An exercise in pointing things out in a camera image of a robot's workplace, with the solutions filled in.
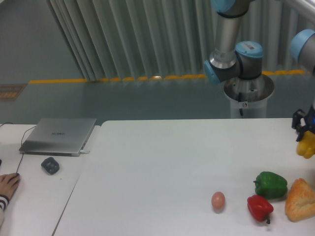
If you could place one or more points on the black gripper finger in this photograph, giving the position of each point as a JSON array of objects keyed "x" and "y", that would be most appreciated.
[{"x": 296, "y": 124}]

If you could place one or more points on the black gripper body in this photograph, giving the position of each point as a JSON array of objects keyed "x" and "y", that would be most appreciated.
[{"x": 310, "y": 120}]

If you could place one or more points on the yellow bell pepper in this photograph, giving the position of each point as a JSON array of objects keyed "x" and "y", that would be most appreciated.
[{"x": 306, "y": 146}]

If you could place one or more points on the striped sleeve forearm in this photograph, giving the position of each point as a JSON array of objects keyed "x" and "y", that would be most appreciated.
[{"x": 4, "y": 201}]

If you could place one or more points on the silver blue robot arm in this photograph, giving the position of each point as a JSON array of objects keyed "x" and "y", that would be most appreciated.
[{"x": 240, "y": 65}]

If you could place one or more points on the green bell pepper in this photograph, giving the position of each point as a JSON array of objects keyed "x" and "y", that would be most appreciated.
[{"x": 270, "y": 185}]

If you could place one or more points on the red bell pepper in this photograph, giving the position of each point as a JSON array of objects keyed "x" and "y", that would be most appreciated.
[{"x": 259, "y": 208}]

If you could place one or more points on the person's bare hand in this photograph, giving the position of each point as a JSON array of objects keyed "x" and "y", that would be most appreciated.
[{"x": 9, "y": 184}]

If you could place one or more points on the golden bread loaf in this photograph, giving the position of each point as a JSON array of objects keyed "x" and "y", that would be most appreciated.
[{"x": 300, "y": 202}]

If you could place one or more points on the brown egg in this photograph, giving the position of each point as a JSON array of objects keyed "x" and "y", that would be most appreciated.
[{"x": 218, "y": 200}]

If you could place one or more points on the silver closed laptop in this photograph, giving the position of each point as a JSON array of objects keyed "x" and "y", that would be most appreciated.
[{"x": 59, "y": 136}]

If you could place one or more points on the small black plastic holder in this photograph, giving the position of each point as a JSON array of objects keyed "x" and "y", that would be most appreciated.
[{"x": 50, "y": 166}]

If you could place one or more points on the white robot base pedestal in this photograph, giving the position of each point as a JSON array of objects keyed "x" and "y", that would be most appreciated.
[{"x": 249, "y": 98}]

